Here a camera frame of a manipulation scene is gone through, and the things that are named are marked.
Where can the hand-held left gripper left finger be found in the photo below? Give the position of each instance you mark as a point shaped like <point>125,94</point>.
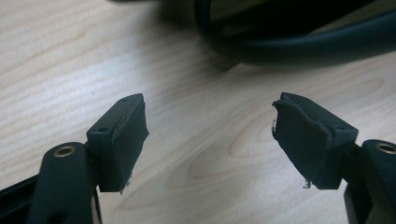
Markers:
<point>120,146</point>

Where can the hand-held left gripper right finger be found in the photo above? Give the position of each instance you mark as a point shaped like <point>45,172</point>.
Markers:
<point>306,140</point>

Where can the black slipper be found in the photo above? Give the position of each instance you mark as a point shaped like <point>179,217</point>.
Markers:
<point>299,46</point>

